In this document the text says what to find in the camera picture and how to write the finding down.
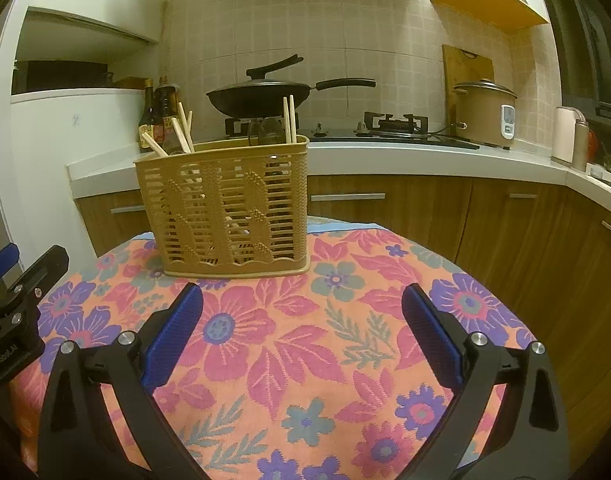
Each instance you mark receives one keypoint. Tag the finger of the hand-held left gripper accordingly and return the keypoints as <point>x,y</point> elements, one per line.
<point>43,272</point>
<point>0,262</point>

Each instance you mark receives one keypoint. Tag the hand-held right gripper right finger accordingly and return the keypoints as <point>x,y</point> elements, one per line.
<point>430,335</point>

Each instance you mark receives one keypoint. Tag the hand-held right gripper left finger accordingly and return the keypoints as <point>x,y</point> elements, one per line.
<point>173,340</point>

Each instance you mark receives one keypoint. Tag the tan plastic utensil basket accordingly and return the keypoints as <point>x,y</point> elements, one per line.
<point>225,210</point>

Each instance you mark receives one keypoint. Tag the floral tablecloth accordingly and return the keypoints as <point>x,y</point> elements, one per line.
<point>295,340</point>

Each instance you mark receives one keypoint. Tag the wooden chopstick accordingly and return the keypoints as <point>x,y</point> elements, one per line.
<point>287,120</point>
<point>292,120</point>
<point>186,127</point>
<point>155,146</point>
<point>180,136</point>

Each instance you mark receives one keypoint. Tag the yellow label sauce bottle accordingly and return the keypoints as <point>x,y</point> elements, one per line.
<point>146,125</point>

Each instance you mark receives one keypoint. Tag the black gas stove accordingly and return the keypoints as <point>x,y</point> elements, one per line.
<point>385,137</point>

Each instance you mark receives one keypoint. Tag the wooden box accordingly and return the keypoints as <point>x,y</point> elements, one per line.
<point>129,83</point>

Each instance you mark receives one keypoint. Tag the red label sauce bottle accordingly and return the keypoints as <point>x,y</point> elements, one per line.
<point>166,102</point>

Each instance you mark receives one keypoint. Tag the brown rice cooker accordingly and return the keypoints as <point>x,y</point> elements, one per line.
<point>480,115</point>

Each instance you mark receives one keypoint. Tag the pale electric kettle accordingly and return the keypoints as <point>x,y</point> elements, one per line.
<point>563,135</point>

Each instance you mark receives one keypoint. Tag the steel thermos bottle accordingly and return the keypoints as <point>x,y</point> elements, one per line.
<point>580,147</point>

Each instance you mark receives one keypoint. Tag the black wok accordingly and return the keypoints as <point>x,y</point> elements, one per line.
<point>245,103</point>

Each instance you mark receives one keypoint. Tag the wooden cutting board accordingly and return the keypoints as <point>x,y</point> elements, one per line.
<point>468,65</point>

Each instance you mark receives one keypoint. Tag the glass wok lid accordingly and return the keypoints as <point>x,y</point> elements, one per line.
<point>270,67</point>

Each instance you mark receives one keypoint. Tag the dark window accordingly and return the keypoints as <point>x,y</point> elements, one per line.
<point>590,35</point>

